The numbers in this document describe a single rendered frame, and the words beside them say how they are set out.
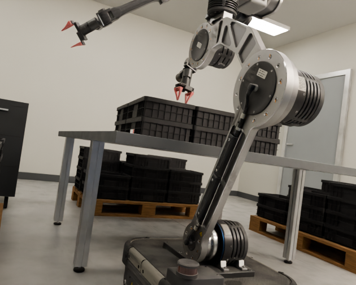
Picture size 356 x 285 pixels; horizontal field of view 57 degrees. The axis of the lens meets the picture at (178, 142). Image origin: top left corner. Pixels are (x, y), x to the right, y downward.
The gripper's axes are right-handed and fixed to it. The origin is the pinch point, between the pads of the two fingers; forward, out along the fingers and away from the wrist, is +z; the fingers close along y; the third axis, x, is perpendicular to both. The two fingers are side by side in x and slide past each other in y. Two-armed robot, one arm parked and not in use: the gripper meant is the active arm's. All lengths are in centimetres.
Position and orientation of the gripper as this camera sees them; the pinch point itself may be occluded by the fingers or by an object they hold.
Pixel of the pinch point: (182, 100)
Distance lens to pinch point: 196.1
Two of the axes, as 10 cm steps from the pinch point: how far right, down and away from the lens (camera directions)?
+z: -2.0, 9.6, -2.0
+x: 5.8, -0.5, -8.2
